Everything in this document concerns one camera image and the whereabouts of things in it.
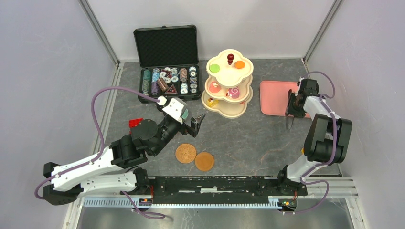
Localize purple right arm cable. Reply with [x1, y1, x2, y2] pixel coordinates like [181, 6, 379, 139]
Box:
[281, 71, 339, 216]

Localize triangular all-in button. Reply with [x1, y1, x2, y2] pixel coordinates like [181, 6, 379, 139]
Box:
[165, 84, 177, 94]

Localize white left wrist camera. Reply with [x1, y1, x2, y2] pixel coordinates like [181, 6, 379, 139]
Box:
[162, 97, 187, 124]

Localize green macaron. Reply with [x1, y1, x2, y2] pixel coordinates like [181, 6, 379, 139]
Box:
[209, 64, 220, 73]

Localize red toy brick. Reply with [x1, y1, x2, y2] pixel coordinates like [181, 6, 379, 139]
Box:
[128, 118, 144, 128]

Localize green teacup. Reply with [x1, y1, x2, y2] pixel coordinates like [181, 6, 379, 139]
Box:
[181, 109, 189, 120]

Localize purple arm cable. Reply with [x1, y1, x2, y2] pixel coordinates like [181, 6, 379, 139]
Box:
[281, 71, 339, 216]
[34, 87, 167, 219]

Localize plain round wooden coaster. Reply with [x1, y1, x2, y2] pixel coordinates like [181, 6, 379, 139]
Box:
[194, 152, 214, 171]

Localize pink plastic tray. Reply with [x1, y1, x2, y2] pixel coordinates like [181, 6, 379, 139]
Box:
[259, 81, 298, 116]

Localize patterned round wooden coaster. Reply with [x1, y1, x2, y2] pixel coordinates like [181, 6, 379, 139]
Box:
[175, 144, 197, 164]

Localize yellow roll cake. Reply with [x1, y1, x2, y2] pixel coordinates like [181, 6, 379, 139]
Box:
[207, 98, 219, 107]

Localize orange flower cookie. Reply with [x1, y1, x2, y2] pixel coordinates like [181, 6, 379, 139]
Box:
[234, 61, 245, 69]

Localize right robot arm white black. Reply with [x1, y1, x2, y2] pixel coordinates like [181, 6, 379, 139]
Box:
[276, 78, 353, 195]

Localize black poker chip case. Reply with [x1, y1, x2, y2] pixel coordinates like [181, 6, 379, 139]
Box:
[133, 25, 203, 103]

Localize black serving tongs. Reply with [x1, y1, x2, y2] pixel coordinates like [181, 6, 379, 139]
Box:
[286, 115, 295, 131]

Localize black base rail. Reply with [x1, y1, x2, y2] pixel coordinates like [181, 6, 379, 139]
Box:
[149, 176, 308, 204]

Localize cream three-tier serving stand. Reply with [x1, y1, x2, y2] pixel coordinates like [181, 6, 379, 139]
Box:
[201, 49, 254, 119]

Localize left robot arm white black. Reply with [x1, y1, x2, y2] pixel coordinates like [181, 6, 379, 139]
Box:
[42, 114, 205, 206]

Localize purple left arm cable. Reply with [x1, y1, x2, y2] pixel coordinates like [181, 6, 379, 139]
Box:
[34, 87, 167, 219]

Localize pink cupcake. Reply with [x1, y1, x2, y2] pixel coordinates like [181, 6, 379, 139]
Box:
[208, 81, 221, 94]

